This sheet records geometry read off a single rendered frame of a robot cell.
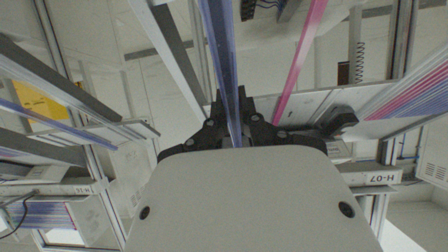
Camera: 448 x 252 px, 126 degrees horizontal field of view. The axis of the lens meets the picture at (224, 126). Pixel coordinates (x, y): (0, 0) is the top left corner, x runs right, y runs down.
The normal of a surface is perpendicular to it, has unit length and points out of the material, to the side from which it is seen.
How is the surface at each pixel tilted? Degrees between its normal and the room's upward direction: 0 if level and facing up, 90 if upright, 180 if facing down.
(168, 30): 90
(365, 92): 43
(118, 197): 90
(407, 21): 90
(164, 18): 90
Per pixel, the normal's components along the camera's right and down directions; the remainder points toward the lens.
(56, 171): 0.99, -0.10
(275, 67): -0.11, 0.20
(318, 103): 0.02, 0.85
